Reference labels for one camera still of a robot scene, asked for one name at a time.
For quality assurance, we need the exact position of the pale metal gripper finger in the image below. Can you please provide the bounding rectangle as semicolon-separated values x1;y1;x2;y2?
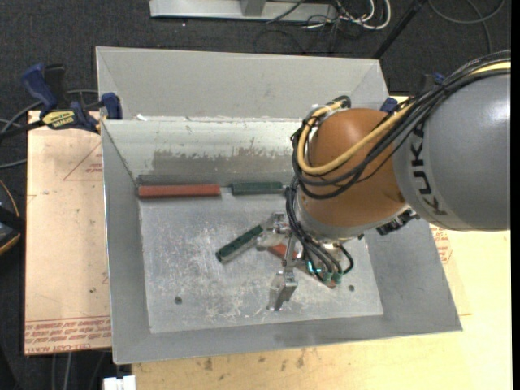
266;269;301;312
255;212;292;252

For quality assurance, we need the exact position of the red-brown flat block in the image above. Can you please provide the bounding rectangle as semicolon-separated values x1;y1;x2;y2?
259;241;304;262
137;183;222;200

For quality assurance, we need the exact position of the dark green flat block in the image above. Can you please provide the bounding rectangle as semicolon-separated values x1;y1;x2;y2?
230;181;284;197
214;223;266;265

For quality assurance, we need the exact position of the grey metal bin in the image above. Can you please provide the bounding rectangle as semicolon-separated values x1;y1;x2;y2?
95;45;463;366

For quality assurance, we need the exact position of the brown cardboard board, red print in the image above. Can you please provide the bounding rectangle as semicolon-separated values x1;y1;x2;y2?
24;110;113;356

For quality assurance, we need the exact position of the black cylinder on white bracket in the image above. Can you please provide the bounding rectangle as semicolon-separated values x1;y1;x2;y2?
375;211;422;236

